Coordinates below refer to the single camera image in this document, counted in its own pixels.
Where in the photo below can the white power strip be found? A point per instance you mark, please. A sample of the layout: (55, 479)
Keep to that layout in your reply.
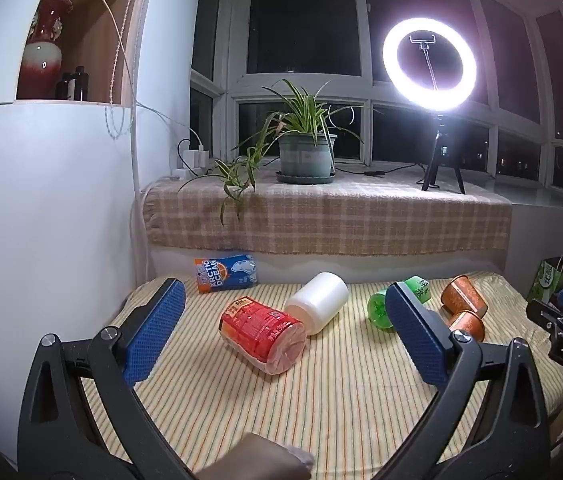
(180, 174)

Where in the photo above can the striped yellow mat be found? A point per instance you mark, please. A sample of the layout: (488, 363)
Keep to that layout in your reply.
(351, 400)

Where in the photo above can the green plastic cup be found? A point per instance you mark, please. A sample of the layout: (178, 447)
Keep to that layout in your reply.
(377, 310)

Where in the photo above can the red white vase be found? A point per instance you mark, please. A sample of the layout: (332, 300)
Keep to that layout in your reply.
(41, 60)

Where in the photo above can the green plant saucer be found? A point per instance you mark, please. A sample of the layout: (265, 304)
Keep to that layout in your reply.
(306, 179)

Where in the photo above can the white charger plug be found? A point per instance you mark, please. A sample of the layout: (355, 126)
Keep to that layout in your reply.
(196, 157)

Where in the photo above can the white window frame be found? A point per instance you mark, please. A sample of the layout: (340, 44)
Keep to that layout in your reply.
(366, 91)

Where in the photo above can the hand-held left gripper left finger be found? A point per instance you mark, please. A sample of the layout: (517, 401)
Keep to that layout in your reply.
(154, 332)

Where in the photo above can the small orange paper cup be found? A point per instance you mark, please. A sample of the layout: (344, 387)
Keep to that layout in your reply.
(469, 325)

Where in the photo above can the white cabinet with wooden niche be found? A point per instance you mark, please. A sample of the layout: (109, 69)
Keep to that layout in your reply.
(36, 210)

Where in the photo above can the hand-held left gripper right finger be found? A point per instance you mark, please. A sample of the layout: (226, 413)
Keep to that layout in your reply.
(419, 332)

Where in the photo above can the short dark bottle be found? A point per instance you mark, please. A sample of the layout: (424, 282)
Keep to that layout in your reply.
(65, 87)

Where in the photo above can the blue orange drink can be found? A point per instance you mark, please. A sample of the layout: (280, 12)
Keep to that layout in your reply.
(226, 272)

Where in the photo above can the large orange paper cup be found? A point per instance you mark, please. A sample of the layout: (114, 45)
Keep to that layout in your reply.
(464, 295)

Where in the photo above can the beige checked cloth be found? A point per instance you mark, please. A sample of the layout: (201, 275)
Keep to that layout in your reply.
(361, 220)

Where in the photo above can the tall dark bottle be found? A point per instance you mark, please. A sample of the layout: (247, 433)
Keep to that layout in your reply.
(81, 85)

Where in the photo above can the white plastic cup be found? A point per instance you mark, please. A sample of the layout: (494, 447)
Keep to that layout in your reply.
(317, 302)

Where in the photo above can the potted spider plant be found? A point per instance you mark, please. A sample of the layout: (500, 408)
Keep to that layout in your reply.
(304, 152)

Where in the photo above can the green paper bag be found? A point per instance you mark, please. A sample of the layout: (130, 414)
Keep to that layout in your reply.
(544, 277)

